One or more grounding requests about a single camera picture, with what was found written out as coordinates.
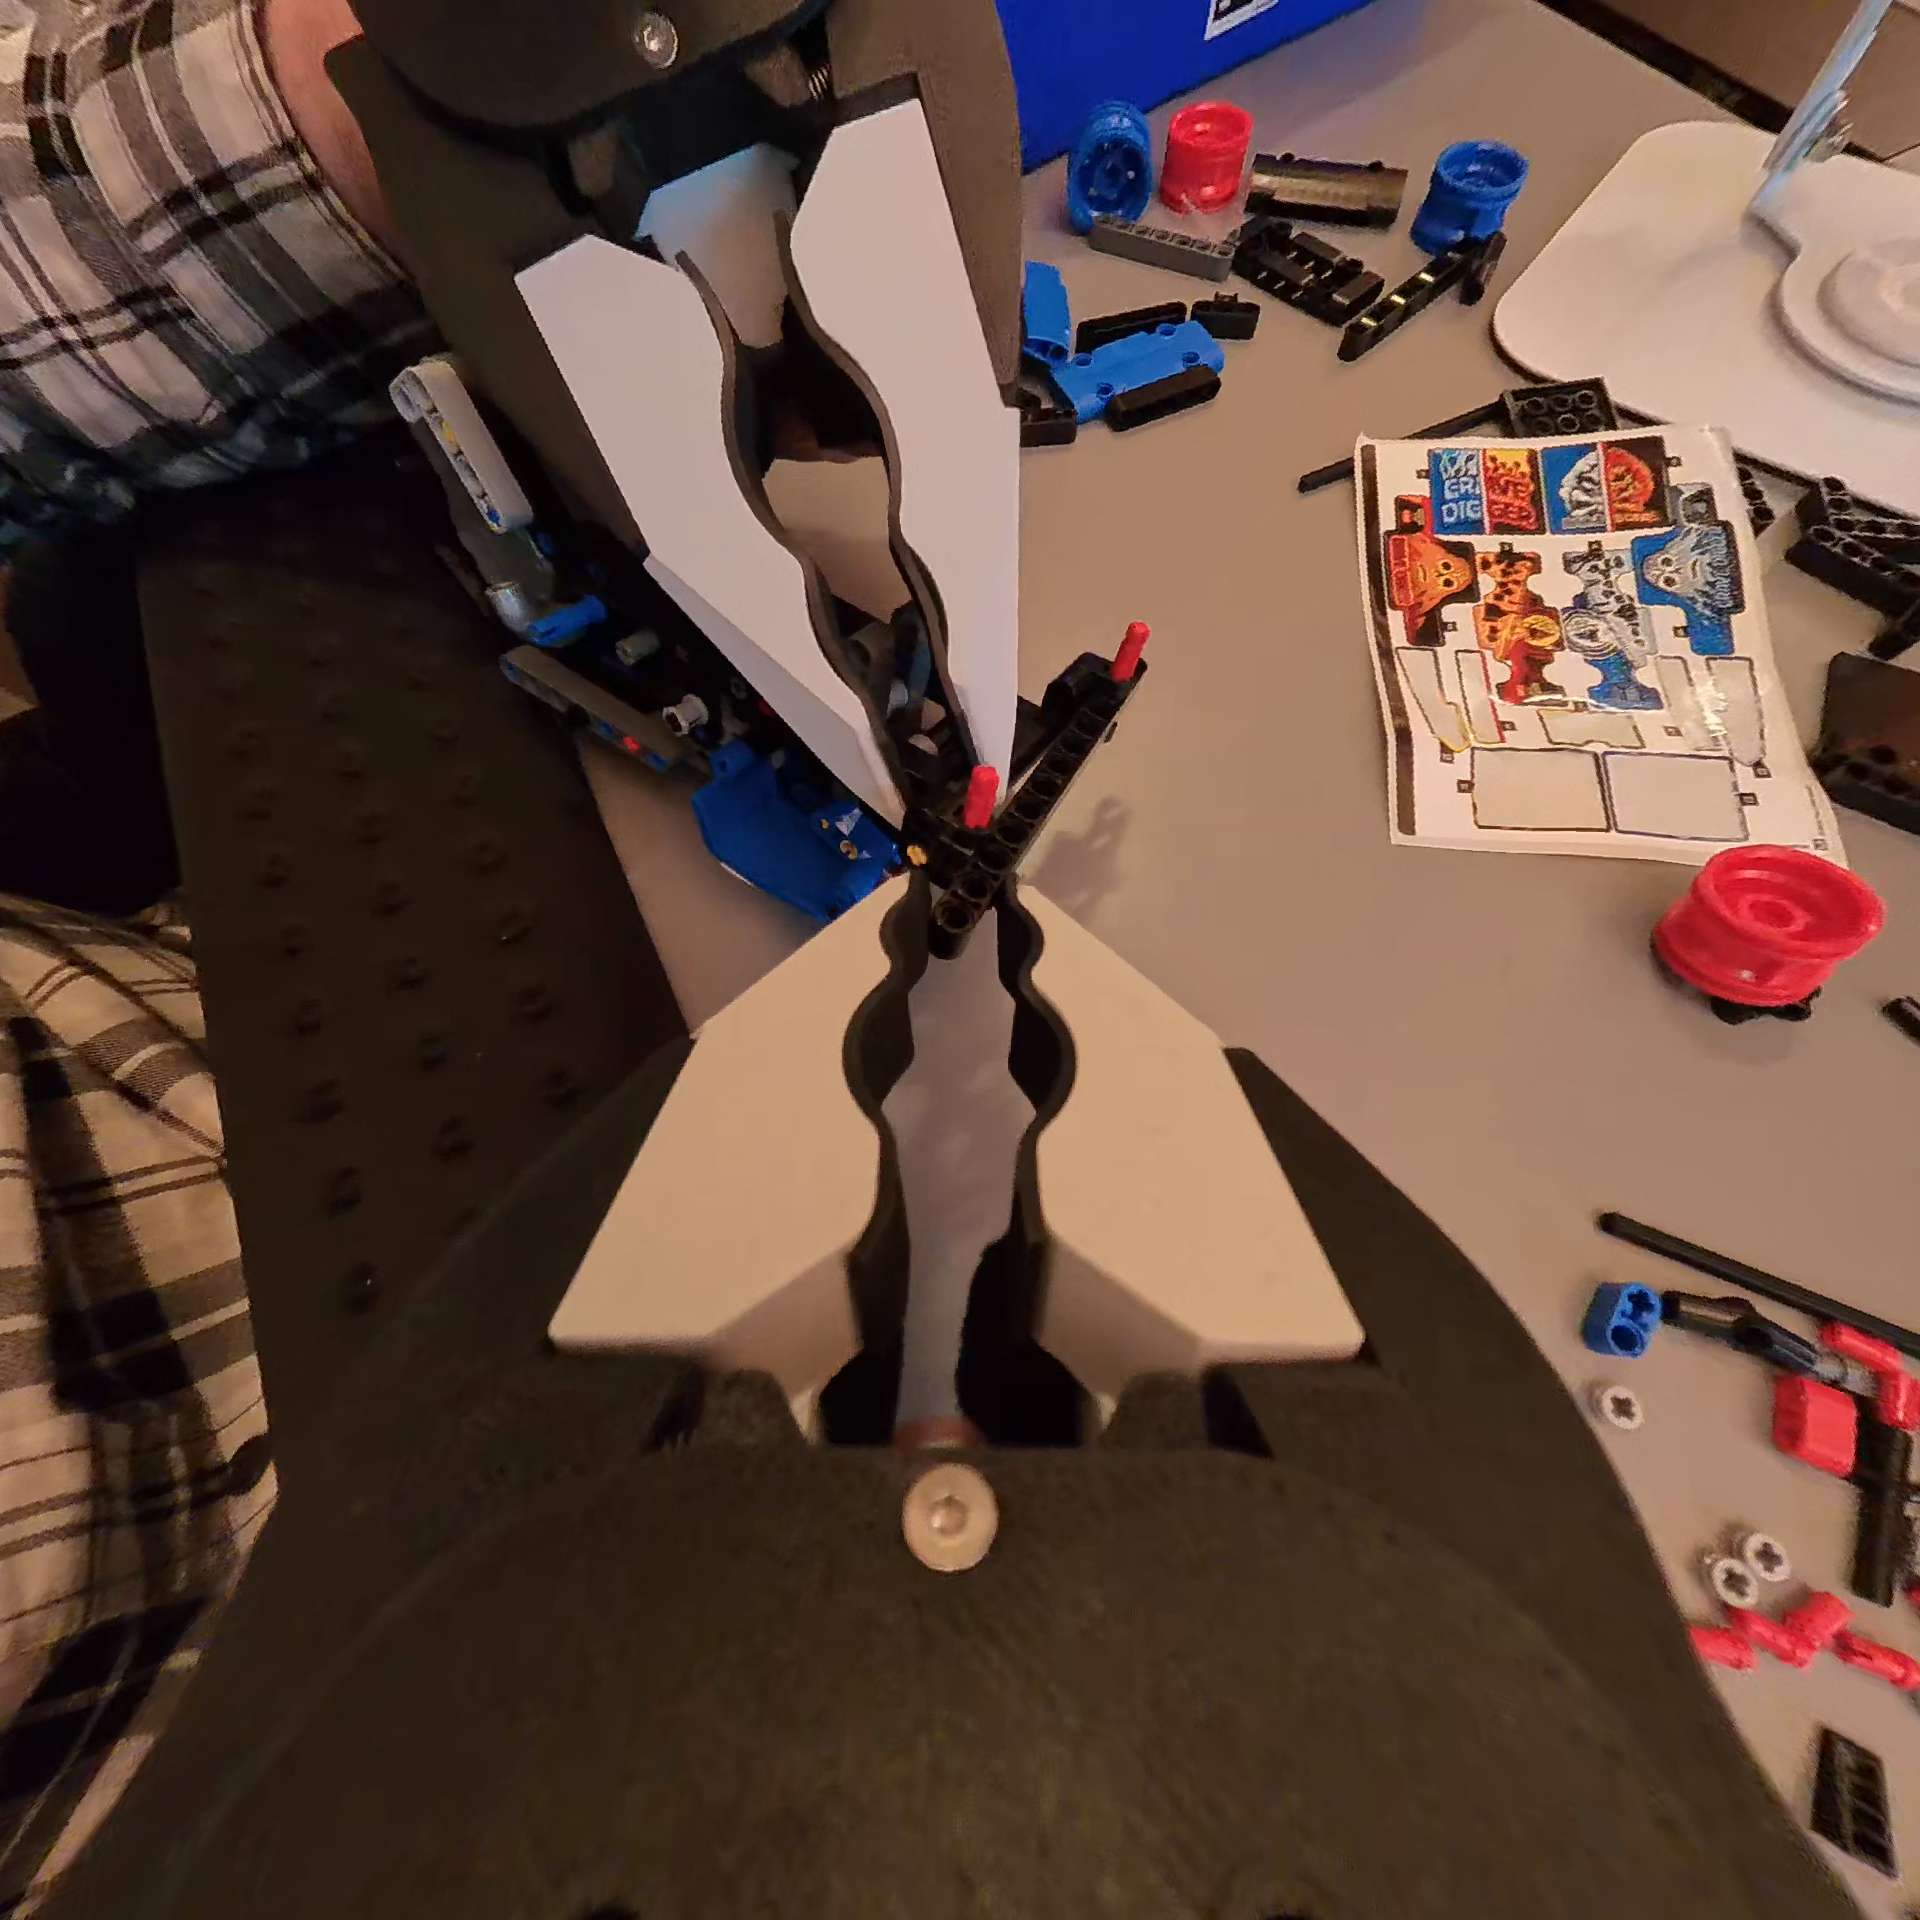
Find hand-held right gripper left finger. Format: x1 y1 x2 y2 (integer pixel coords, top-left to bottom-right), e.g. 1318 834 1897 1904
548 878 916 1449

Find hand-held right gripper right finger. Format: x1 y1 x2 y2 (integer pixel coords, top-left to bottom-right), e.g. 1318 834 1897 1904
959 878 1368 1449

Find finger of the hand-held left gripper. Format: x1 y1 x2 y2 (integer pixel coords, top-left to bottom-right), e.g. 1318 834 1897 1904
509 233 916 834
771 108 1026 802

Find black toy vehicle chassis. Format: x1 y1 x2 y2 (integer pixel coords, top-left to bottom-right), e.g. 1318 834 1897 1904
390 359 1155 958

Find long black holed beam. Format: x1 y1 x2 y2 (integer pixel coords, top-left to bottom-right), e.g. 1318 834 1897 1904
928 660 1150 958

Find person's left forearm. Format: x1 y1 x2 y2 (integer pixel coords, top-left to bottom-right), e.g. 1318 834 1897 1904
0 0 436 512

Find grey desk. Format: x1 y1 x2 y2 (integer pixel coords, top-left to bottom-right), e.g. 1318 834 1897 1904
577 0 1920 1920

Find person's left hand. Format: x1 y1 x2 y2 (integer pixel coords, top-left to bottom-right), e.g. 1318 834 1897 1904
264 0 411 280

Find blue and black toy block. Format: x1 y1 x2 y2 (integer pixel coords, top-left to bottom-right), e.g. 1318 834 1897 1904
1048 301 1228 436

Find blue toy wheel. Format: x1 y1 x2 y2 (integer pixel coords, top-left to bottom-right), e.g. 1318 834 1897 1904
1065 101 1155 233
1408 136 1532 257

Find grey holed toy beam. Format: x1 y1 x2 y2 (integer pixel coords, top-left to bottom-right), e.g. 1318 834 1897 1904
1089 211 1239 285

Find blue plastic bin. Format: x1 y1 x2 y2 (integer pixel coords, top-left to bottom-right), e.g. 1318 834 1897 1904
993 0 1380 174

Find red toy wheel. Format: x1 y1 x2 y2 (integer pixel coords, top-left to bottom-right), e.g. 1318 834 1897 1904
1651 843 1890 1008
1158 101 1255 211

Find cluster of black toy beams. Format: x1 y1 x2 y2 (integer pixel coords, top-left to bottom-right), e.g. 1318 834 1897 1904
1228 215 1509 364

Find black toy cylinder piece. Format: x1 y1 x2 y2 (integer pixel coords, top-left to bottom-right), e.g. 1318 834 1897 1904
1245 149 1414 229

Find pile of small toy pieces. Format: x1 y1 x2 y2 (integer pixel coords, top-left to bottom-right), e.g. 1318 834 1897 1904
1578 1277 1920 1876

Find black perforated board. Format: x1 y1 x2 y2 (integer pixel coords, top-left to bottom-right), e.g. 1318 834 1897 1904
137 495 690 1348

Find colourful sticker sheet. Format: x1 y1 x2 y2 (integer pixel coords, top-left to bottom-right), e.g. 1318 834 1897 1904
1356 420 1847 863

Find long black axle rod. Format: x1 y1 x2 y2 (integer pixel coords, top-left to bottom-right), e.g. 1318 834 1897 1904
1600 1214 1920 1325

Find person in plaid shirt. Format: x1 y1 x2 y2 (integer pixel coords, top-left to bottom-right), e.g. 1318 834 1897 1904
0 891 279 1910

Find white stand base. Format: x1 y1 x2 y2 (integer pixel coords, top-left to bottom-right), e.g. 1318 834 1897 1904
1490 123 1920 515

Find flat metal support bar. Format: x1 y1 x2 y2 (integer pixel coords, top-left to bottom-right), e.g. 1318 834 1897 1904
1745 0 1897 211

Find black toy frame piece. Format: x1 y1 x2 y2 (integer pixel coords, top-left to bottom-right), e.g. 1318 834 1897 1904
1811 656 1920 834
1781 475 1920 664

